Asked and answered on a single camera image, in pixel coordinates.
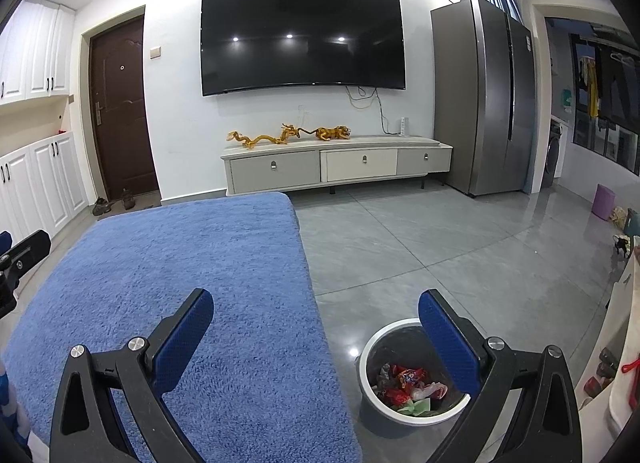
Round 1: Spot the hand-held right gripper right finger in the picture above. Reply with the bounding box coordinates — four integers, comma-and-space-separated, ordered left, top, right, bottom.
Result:
418, 289, 583, 463

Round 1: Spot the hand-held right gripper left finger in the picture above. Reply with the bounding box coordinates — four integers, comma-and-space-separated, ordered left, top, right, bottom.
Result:
49, 288, 216, 463

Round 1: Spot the colourful red snack wrapper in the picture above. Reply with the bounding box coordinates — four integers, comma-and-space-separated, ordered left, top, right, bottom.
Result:
390, 364, 430, 386

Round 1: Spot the green wrapper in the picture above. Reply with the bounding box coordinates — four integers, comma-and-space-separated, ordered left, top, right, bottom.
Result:
397, 397, 433, 416

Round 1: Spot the white grey trash bin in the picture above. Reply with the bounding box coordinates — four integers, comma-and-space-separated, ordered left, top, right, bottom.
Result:
357, 318, 473, 428

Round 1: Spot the white lower cabinet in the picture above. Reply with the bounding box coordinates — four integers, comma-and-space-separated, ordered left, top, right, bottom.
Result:
0, 134, 90, 249

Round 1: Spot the blue shaggy rug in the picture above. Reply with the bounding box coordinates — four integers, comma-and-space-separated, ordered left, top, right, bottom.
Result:
0, 192, 363, 463

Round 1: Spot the blue white cloth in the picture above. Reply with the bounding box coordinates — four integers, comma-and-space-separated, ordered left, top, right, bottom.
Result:
0, 358, 31, 449

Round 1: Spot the brown door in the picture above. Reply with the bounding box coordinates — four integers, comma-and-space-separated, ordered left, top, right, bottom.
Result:
89, 17, 161, 201

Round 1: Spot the white upper cabinet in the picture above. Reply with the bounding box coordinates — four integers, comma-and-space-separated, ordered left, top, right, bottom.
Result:
0, 0, 76, 104

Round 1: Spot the white television cabinet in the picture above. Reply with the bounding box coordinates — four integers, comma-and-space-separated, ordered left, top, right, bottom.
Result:
221, 134, 453, 198

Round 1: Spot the grey washing machine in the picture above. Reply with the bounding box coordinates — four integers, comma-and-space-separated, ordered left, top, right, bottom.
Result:
542, 115, 568, 188

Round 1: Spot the golden dragon figurine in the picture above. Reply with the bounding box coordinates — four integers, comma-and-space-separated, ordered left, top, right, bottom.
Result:
227, 124, 301, 148

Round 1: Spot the golden tiger figurine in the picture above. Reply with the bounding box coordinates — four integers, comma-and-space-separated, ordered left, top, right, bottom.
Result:
299, 126, 352, 142

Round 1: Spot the grey refrigerator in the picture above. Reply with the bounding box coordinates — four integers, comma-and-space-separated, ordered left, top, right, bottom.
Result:
431, 0, 537, 198

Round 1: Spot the yellow hanging garment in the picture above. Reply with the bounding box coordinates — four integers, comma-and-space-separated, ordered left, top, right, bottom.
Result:
580, 57, 601, 118

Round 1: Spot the black television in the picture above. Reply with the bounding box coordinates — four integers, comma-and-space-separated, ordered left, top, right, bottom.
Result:
201, 0, 407, 98

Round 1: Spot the television cable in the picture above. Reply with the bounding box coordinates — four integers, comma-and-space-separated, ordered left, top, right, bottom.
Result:
345, 85, 403, 134

